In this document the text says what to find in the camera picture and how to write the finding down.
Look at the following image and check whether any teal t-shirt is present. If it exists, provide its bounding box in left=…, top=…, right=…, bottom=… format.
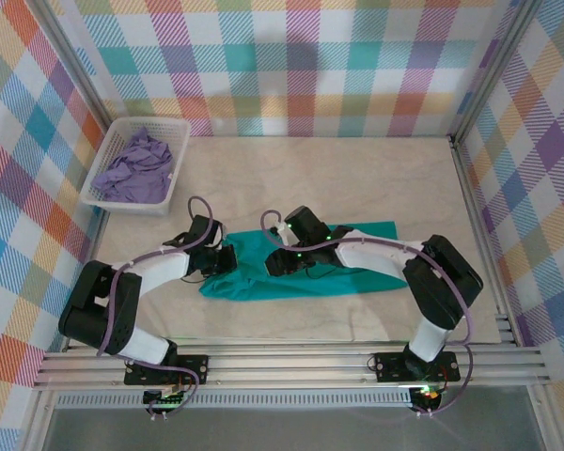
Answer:
left=197, top=220, right=408, bottom=302

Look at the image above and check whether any white plastic basket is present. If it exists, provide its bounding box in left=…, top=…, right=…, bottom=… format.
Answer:
left=80, top=117, right=193, bottom=217

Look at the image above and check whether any purple t-shirt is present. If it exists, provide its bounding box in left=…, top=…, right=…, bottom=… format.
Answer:
left=91, top=126, right=175, bottom=206

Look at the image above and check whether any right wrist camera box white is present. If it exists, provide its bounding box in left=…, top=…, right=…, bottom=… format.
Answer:
left=272, top=224, right=295, bottom=248

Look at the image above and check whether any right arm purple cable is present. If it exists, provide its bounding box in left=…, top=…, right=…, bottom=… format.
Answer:
left=260, top=210, right=476, bottom=417

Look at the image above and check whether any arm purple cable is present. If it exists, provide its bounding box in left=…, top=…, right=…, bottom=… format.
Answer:
left=260, top=210, right=476, bottom=417
left=96, top=195, right=217, bottom=419

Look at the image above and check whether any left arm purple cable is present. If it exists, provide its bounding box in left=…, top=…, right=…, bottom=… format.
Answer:
left=96, top=195, right=217, bottom=419

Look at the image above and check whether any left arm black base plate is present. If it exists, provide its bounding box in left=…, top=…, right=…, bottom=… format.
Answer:
left=124, top=354, right=211, bottom=387

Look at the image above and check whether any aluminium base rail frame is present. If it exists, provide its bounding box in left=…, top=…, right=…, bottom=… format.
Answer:
left=32, top=334, right=552, bottom=390

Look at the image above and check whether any grey slotted cable duct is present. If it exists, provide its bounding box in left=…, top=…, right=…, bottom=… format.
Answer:
left=55, top=388, right=414, bottom=410

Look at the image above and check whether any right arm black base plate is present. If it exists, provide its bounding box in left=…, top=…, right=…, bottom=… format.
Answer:
left=372, top=350, right=462, bottom=383

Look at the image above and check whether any aluminium side rail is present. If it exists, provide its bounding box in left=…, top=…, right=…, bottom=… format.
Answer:
left=448, top=134, right=524, bottom=348

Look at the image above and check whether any aluminium corner post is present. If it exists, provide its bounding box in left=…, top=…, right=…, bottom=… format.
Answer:
left=449, top=0, right=545, bottom=142
left=25, top=0, right=133, bottom=148

